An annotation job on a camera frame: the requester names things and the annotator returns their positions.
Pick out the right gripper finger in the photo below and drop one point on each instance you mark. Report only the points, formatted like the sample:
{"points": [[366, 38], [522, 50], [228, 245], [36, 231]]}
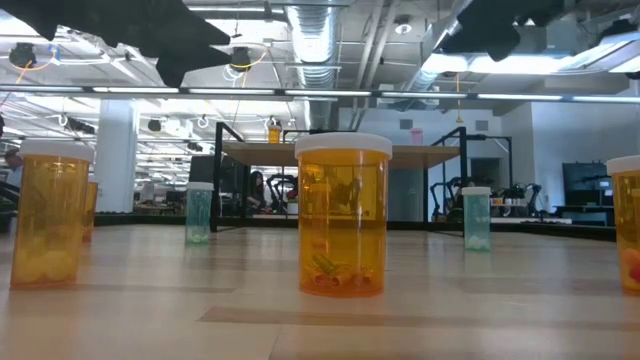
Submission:
{"points": [[470, 25], [470, 44]]}

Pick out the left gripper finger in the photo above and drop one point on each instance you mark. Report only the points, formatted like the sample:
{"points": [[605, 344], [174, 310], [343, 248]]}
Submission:
{"points": [[192, 30], [195, 57]]}

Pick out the pink pill bottle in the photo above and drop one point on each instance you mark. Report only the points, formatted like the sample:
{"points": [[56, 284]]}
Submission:
{"points": [[416, 137]]}

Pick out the small orange pill bottle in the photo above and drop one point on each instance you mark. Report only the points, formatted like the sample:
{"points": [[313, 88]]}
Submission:
{"points": [[274, 135]]}

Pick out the teal pill bottle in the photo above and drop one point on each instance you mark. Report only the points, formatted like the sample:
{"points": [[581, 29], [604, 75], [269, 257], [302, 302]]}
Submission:
{"points": [[476, 220], [199, 215]]}

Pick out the wide orange pill bottle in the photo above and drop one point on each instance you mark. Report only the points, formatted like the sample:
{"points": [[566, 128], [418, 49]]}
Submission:
{"points": [[91, 210]]}

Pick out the orange bottle with yellow pills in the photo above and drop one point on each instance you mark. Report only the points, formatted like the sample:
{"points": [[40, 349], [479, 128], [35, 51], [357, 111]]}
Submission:
{"points": [[50, 215]]}

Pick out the wide orange bottle with rolls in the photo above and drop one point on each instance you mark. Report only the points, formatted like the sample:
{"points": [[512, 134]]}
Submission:
{"points": [[342, 225]]}

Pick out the orange bottle with red pills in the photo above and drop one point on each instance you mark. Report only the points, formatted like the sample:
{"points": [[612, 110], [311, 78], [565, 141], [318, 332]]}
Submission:
{"points": [[627, 225]]}

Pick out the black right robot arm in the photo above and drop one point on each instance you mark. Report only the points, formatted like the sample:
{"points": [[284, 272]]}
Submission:
{"points": [[545, 10]]}

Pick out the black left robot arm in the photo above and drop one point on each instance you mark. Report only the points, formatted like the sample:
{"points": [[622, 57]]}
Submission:
{"points": [[75, 15]]}

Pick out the wooden shelf black legs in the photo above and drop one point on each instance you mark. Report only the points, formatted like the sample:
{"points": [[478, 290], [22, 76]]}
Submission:
{"points": [[260, 154]]}

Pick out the black round ceiling device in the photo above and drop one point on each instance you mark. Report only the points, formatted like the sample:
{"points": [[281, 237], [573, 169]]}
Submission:
{"points": [[241, 57], [22, 54]]}

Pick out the white round ceiling sensor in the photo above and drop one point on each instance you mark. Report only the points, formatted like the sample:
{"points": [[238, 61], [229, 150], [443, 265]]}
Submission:
{"points": [[402, 28]]}

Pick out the black background monitor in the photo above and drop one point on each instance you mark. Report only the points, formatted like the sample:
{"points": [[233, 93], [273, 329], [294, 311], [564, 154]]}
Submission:
{"points": [[202, 170]]}

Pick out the white square pillar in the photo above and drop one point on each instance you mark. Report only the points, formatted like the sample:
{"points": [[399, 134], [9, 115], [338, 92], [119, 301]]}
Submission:
{"points": [[116, 160]]}

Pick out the long LED light bar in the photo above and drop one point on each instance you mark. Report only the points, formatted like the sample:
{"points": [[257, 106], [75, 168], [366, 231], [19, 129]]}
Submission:
{"points": [[320, 93]]}

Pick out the dark office desk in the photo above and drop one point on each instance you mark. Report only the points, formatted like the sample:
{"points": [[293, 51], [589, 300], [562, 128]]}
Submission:
{"points": [[585, 215]]}

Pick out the silver ribbed air duct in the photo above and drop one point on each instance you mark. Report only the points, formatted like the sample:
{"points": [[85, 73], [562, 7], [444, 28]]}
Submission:
{"points": [[312, 45]]}

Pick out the black wall monitor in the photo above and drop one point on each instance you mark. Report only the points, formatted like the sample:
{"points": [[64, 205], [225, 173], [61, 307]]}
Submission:
{"points": [[587, 182]]}

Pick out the black metal rail frame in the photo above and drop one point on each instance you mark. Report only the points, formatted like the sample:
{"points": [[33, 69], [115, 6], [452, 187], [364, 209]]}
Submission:
{"points": [[150, 220], [550, 230]]}

